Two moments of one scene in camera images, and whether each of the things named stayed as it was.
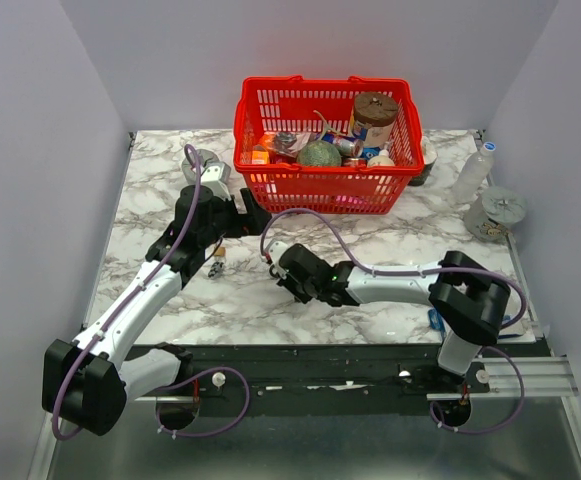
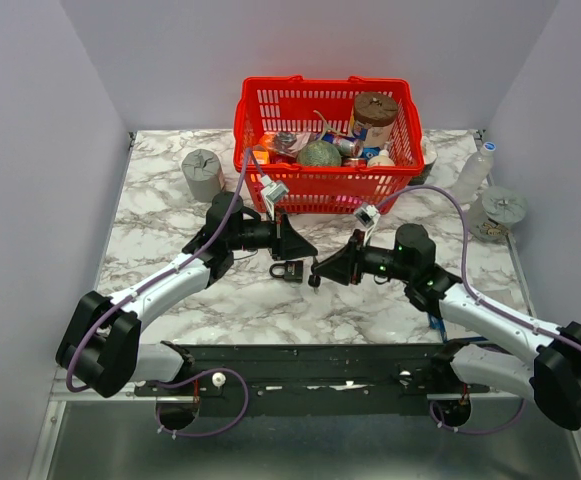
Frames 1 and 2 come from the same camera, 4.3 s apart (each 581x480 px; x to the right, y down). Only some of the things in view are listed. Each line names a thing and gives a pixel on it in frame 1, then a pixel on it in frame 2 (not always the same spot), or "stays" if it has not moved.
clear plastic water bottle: [474, 174] stays
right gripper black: [287, 283] -> [346, 262]
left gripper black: [251, 224] -> [287, 243]
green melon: [318, 153] stays
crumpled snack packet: [287, 143] stays
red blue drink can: [347, 146] stays
